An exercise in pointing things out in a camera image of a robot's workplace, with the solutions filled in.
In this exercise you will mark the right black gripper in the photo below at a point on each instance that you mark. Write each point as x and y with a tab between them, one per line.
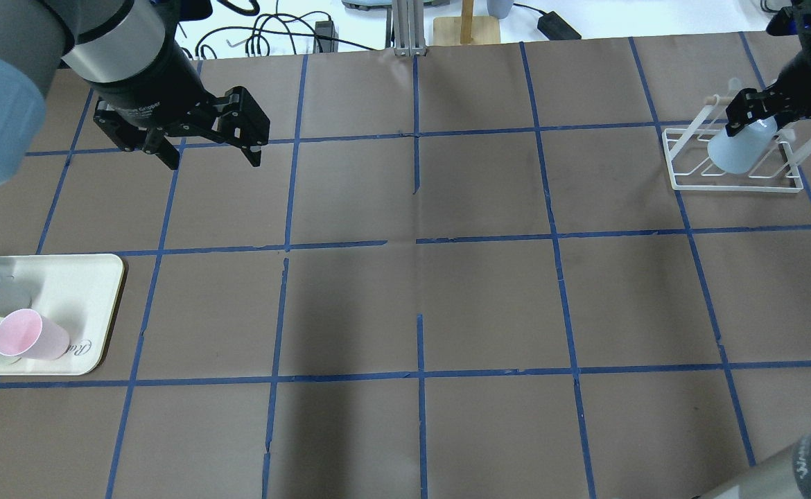
797	75

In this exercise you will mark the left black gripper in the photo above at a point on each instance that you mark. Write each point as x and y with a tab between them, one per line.
150	82

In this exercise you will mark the light blue ikea cup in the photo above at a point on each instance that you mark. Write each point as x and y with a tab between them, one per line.
738	154

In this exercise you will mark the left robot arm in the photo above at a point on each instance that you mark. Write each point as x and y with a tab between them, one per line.
101	41

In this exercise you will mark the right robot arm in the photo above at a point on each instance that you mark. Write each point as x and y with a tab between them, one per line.
794	19

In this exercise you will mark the pink cup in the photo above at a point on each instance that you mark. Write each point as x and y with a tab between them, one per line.
26	334

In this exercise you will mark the cream serving tray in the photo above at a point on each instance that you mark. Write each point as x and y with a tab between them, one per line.
79	292

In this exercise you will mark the black power adapter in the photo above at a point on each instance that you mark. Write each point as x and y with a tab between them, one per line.
556	28

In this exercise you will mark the wooden stand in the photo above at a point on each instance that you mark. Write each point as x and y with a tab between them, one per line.
465	29

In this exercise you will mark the white wire cup rack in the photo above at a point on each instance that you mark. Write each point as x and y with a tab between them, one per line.
762	158

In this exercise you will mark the aluminium frame post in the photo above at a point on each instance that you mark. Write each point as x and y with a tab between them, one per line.
408	36

